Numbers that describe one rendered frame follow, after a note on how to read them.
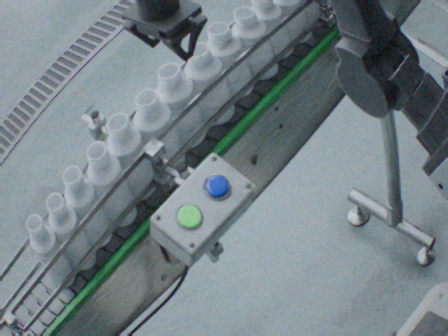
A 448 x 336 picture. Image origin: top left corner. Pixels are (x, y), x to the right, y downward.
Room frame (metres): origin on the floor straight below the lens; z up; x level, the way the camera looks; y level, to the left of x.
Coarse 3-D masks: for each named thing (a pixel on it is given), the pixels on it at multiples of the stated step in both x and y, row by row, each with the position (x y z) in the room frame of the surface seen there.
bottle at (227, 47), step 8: (216, 24) 1.35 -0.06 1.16; (224, 24) 1.34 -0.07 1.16; (208, 32) 1.33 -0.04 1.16; (216, 32) 1.35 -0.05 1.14; (224, 32) 1.33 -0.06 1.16; (216, 40) 1.32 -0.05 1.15; (224, 40) 1.32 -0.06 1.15; (232, 40) 1.33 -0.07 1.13; (216, 48) 1.32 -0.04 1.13; (224, 48) 1.31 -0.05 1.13; (232, 48) 1.31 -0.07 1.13; (240, 48) 1.32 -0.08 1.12; (224, 56) 1.31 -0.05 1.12; (232, 56) 1.31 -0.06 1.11; (224, 64) 1.31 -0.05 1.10; (240, 64) 1.31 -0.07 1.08; (232, 72) 1.31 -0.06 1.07; (240, 72) 1.31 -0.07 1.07; (248, 72) 1.32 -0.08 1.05; (232, 80) 1.31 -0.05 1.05; (240, 80) 1.31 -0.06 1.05; (248, 80) 1.31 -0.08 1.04; (232, 88) 1.31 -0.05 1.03; (240, 88) 1.31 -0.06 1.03; (232, 96) 1.31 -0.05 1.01
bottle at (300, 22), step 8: (280, 0) 1.42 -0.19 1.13; (288, 0) 1.42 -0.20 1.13; (296, 0) 1.42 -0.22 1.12; (288, 8) 1.41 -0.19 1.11; (296, 8) 1.41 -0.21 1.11; (296, 16) 1.41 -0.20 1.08; (304, 16) 1.42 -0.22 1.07; (288, 24) 1.41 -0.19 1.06; (296, 24) 1.41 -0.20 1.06; (304, 24) 1.41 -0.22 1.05; (296, 32) 1.41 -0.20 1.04; (304, 40) 1.41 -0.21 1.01
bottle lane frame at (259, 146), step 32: (384, 0) 1.56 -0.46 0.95; (416, 0) 1.67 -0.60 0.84; (320, 64) 1.39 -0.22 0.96; (288, 96) 1.32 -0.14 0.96; (320, 96) 1.37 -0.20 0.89; (256, 128) 1.27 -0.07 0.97; (288, 128) 1.31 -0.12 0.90; (224, 160) 1.22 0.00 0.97; (256, 160) 1.25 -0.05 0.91; (288, 160) 1.30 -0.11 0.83; (256, 192) 1.25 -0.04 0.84; (128, 256) 1.08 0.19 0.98; (160, 256) 1.12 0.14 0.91; (96, 288) 1.02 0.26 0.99; (128, 288) 1.06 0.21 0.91; (160, 288) 1.10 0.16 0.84; (64, 320) 0.96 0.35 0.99; (96, 320) 1.00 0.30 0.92; (128, 320) 1.04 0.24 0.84
